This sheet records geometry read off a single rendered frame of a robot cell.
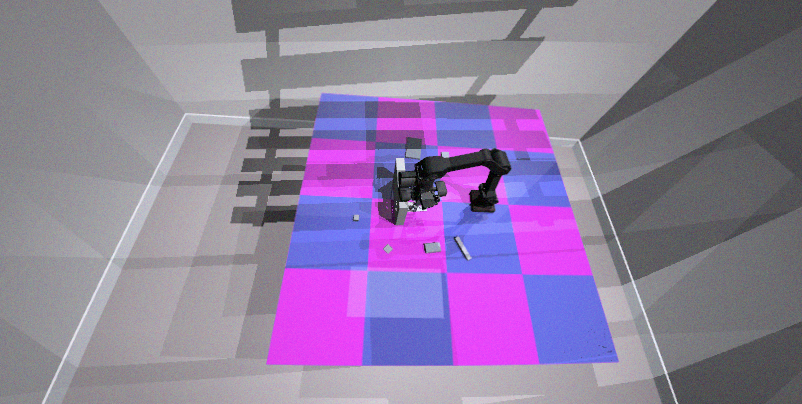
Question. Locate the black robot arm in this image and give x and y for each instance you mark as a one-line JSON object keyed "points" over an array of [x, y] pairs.
{"points": [[435, 167]]}

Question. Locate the grey flat bar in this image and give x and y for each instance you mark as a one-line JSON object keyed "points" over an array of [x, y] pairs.
{"points": [[463, 249]]}

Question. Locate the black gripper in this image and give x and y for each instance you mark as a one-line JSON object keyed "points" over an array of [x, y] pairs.
{"points": [[410, 193]]}

